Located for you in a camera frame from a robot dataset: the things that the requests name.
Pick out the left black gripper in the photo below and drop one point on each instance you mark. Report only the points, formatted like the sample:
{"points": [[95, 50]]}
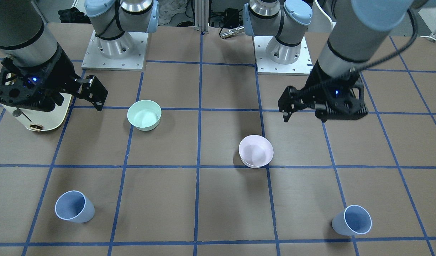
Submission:
{"points": [[318, 85]]}

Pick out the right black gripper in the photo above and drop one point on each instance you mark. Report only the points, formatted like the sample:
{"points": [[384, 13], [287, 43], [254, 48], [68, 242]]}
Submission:
{"points": [[62, 77]]}

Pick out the blue cup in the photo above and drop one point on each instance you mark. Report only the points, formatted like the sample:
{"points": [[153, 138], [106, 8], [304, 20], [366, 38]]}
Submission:
{"points": [[74, 206], [353, 220]]}

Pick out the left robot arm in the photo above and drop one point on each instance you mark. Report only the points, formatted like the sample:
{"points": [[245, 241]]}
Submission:
{"points": [[361, 27]]}

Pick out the pink bowl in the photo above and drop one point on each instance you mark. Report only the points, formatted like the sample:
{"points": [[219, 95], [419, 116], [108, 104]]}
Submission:
{"points": [[255, 151]]}

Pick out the mint green bowl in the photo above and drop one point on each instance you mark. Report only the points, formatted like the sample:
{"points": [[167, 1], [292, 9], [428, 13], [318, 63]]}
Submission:
{"points": [[144, 115]]}

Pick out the cream white toaster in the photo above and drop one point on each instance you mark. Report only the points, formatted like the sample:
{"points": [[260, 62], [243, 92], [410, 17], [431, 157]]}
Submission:
{"points": [[38, 120]]}

